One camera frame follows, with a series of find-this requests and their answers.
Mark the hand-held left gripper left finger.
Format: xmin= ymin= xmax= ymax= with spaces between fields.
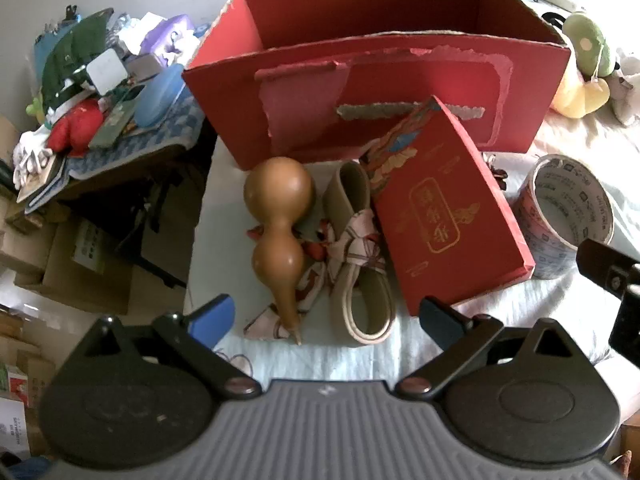
xmin=92 ymin=294 xmax=263 ymax=403

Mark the dark green cloth item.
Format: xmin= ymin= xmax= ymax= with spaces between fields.
xmin=40 ymin=7 xmax=116 ymax=111

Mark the green plush toy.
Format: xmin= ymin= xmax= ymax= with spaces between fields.
xmin=562 ymin=11 xmax=613 ymax=81

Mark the printed tape roll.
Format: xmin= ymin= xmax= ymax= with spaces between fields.
xmin=514 ymin=155 xmax=616 ymax=279

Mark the large red cardboard box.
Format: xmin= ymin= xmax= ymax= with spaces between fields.
xmin=182 ymin=0 xmax=572 ymax=171

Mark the crumpled white paper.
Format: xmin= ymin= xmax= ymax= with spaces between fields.
xmin=107 ymin=12 xmax=151 ymax=56

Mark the white adapter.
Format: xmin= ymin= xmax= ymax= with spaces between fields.
xmin=86 ymin=50 xmax=123 ymax=96

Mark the smooth blue plastic bag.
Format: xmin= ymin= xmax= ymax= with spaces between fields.
xmin=135 ymin=62 xmax=188 ymax=128

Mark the purple tissue pack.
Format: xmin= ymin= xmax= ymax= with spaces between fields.
xmin=140 ymin=15 xmax=196 ymax=61

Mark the printed cardboard box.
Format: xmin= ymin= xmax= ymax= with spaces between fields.
xmin=0 ymin=310 xmax=56 ymax=461

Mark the small white toy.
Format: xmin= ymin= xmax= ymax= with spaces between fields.
xmin=12 ymin=130 xmax=53 ymax=191

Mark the red gold-print gift box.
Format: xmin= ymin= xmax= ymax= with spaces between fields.
xmin=359 ymin=95 xmax=536 ymax=317

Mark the brown gourd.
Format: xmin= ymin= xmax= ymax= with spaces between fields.
xmin=243 ymin=156 xmax=316 ymax=346

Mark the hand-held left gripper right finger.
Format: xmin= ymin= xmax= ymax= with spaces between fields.
xmin=395 ymin=296 xmax=576 ymax=401

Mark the white plush toy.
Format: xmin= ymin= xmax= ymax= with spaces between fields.
xmin=607 ymin=47 xmax=640 ymax=126

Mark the red plush toy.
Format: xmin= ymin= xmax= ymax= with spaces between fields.
xmin=47 ymin=99 xmax=106 ymax=158

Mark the light blue paper bag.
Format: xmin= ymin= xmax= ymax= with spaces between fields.
xmin=34 ymin=30 xmax=56 ymax=68

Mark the dark wooden side table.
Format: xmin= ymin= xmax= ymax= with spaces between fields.
xmin=55 ymin=135 xmax=221 ymax=286

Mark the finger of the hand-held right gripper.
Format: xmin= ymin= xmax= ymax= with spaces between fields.
xmin=575 ymin=237 xmax=640 ymax=361

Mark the green flat box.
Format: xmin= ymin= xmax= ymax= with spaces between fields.
xmin=90 ymin=85 xmax=146 ymax=148

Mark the brown cardboard box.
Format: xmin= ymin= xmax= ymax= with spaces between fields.
xmin=15 ymin=210 xmax=188 ymax=317

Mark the beige belt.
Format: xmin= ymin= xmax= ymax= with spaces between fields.
xmin=320 ymin=161 xmax=396 ymax=345

